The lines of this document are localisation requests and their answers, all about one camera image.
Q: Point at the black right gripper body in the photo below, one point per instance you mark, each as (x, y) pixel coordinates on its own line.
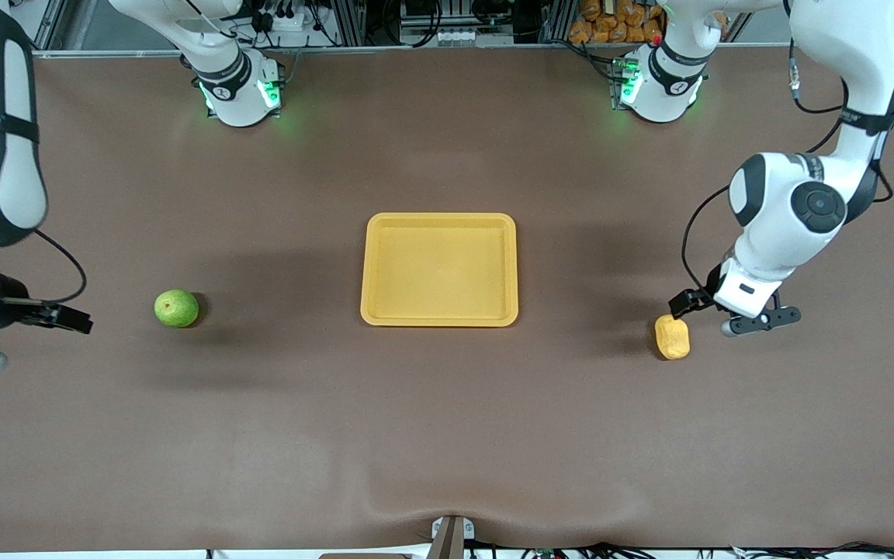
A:
(11, 309)

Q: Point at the yellow potato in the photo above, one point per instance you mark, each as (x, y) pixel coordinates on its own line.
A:
(673, 339)

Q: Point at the green apple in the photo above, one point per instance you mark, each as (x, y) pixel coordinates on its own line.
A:
(176, 308)

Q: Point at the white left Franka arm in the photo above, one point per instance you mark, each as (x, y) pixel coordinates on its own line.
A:
(788, 233)

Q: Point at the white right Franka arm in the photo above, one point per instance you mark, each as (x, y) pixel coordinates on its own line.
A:
(20, 178)

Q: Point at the yellow plastic tray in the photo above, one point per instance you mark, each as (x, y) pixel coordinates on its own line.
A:
(439, 272)

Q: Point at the brown table mat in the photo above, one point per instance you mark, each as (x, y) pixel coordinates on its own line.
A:
(447, 427)

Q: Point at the bag of orange buns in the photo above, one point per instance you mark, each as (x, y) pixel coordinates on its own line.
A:
(618, 19)

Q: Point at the white power strip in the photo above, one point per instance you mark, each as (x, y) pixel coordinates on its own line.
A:
(284, 17)

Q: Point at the slanted aluminium frame strut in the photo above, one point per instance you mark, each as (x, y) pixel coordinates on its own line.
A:
(53, 23)

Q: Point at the aluminium profile post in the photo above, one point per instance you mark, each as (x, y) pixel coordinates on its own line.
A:
(554, 19)
(346, 19)

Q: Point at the aluminium table rear rail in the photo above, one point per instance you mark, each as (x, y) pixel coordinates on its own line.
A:
(416, 49)

